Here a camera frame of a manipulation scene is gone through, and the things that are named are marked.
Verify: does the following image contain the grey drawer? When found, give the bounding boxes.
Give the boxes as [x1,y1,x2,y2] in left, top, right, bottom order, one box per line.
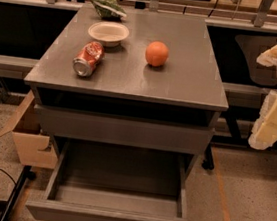
[34,104,215,155]
[26,140,189,221]

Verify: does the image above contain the grey drawer cabinet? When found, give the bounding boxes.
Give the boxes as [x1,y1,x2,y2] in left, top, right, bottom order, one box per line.
[14,0,240,184]

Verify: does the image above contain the grey top drawer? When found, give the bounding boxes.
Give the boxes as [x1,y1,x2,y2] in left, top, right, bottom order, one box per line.
[34,104,215,155]

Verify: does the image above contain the orange fruit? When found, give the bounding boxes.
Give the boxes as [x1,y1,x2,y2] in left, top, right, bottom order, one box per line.
[145,41,169,67]

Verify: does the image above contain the white paper bowl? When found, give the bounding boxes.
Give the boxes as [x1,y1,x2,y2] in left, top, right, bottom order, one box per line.
[88,21,129,48]

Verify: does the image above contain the green chip bag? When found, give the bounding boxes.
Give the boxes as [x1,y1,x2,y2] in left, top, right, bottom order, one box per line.
[89,0,127,19]

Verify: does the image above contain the red soda can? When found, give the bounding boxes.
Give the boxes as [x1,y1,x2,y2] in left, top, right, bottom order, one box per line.
[72,41,105,77]

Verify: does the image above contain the brown cardboard box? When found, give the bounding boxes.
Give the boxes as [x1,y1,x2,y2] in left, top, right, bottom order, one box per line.
[0,91,58,169]

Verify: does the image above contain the black power cable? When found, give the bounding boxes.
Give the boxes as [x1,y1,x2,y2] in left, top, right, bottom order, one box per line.
[207,0,232,21]

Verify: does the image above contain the black metal floor rail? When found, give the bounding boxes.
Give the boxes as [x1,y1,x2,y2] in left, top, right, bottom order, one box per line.
[0,165,36,221]

